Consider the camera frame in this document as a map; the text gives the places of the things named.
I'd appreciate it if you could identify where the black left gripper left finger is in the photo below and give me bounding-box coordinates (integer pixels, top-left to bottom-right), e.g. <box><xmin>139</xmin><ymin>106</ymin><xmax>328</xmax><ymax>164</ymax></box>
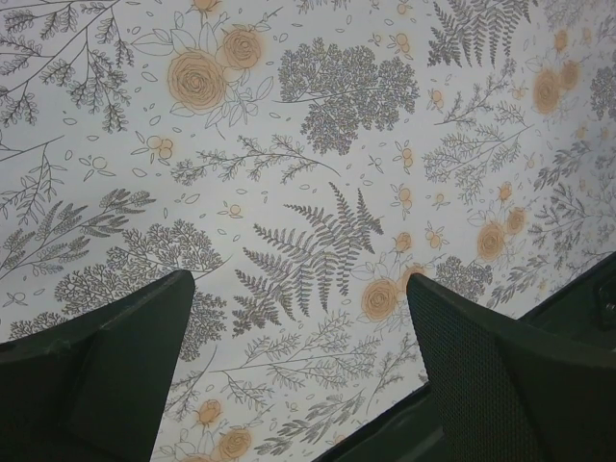
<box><xmin>1</xmin><ymin>270</ymin><xmax>195</xmax><ymax>461</ymax></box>

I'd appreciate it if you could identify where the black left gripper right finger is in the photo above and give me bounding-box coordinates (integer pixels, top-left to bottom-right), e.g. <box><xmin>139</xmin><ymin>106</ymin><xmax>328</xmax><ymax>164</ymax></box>
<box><xmin>407</xmin><ymin>273</ymin><xmax>615</xmax><ymax>461</ymax></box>

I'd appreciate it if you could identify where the floral patterned table mat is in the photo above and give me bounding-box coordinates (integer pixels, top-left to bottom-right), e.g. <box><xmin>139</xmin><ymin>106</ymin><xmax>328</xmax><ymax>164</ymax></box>
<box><xmin>1</xmin><ymin>1</ymin><xmax>615</xmax><ymax>461</ymax></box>

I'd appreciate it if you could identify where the black table front rail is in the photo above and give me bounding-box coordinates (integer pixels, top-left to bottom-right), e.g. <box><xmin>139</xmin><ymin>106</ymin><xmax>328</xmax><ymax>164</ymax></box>
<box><xmin>323</xmin><ymin>257</ymin><xmax>615</xmax><ymax>461</ymax></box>

